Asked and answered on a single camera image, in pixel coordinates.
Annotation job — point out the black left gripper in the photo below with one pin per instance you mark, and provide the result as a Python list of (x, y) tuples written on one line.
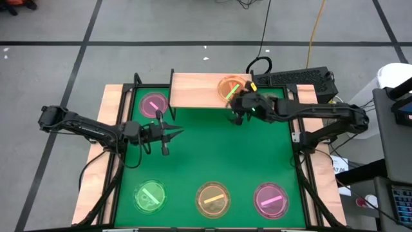
[(154, 133)]

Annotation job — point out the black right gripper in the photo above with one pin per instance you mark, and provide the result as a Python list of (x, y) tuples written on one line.
[(257, 106)]

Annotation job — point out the green transparent plate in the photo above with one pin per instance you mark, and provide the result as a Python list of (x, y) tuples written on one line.
[(225, 84), (148, 198)]

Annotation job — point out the large pink transparent plate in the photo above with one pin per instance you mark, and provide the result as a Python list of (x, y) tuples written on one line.
[(270, 201)]

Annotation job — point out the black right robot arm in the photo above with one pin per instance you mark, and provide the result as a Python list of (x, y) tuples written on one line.
[(322, 109)]

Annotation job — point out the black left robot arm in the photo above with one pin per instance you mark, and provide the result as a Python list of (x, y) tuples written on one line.
[(90, 129)]

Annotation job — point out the yellow tag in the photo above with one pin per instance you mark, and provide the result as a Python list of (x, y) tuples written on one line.
[(253, 86)]

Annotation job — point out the small pink transparent plate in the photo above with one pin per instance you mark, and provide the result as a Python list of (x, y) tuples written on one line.
[(148, 109)]

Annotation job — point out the green table mat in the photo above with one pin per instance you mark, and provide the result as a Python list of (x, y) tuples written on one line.
[(209, 154)]

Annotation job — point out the orange plate with yellow strip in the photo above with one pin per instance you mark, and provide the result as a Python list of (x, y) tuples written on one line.
[(212, 199)]

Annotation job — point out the white paper sheet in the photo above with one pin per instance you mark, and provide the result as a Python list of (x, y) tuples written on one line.
[(341, 166)]

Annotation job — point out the white bin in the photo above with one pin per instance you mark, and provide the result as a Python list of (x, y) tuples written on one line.
[(396, 75)]

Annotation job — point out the red and white cup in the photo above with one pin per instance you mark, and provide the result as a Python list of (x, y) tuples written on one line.
[(367, 201)]

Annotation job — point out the black tablet screen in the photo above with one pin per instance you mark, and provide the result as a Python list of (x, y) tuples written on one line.
[(404, 112)]

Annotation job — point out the black keyboard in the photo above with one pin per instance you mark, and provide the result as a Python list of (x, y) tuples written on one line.
[(404, 204)]

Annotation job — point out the orange and black chair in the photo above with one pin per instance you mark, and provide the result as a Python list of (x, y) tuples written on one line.
[(19, 2)]

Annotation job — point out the wooden shelf with black frame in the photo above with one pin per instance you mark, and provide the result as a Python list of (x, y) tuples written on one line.
[(193, 90)]

